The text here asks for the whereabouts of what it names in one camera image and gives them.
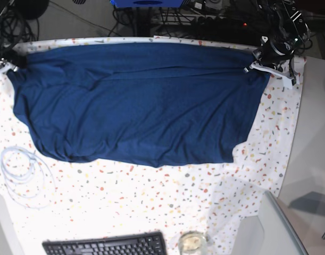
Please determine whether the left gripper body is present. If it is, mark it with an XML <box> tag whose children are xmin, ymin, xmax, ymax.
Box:
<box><xmin>252</xmin><ymin>36</ymin><xmax>294</xmax><ymax>71</ymax></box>

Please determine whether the blue t-shirt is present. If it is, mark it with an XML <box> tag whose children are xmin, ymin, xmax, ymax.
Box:
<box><xmin>7</xmin><ymin>43</ymin><xmax>269</xmax><ymax>167</ymax></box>

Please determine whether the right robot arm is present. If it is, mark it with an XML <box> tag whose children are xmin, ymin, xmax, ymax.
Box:
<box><xmin>0</xmin><ymin>1</ymin><xmax>27</xmax><ymax>75</ymax></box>

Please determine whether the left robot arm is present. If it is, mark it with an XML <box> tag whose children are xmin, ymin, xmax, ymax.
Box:
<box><xmin>245</xmin><ymin>1</ymin><xmax>310</xmax><ymax>89</ymax></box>

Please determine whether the blue box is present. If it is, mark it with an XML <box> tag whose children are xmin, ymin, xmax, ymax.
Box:
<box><xmin>110</xmin><ymin>0</ymin><xmax>190</xmax><ymax>8</ymax></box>

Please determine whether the terrazzo patterned tablecloth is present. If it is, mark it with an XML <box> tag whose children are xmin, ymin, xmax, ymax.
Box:
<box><xmin>0</xmin><ymin>36</ymin><xmax>308</xmax><ymax>255</ymax></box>

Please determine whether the glass jar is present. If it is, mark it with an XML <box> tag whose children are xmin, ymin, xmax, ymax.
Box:
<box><xmin>178</xmin><ymin>231</ymin><xmax>207</xmax><ymax>255</ymax></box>

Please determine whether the black keyboard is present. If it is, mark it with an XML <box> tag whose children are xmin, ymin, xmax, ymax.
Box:
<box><xmin>42</xmin><ymin>232</ymin><xmax>167</xmax><ymax>255</ymax></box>

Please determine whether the coiled white cable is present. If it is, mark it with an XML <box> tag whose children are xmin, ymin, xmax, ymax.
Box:
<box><xmin>0</xmin><ymin>146</ymin><xmax>56</xmax><ymax>210</ymax></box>

